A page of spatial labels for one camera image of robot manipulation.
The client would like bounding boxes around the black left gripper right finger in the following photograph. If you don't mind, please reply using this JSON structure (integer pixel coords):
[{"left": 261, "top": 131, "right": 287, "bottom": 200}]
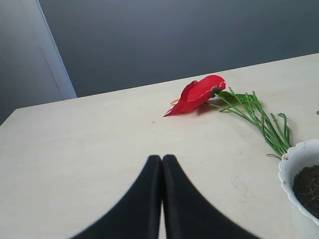
[{"left": 162, "top": 154, "right": 257, "bottom": 239}]

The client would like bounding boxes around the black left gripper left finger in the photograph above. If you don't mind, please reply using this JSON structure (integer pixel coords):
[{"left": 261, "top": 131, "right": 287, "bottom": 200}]
[{"left": 74, "top": 155, "right": 161, "bottom": 239}]

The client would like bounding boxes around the white scalloped flower pot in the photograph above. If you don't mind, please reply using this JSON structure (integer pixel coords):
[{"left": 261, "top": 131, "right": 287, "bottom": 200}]
[{"left": 279, "top": 139, "right": 319, "bottom": 239}]

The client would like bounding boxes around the red artificial anthurium plant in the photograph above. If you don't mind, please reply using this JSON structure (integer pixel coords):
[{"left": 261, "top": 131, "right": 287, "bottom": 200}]
[{"left": 164, "top": 75, "right": 292, "bottom": 159}]

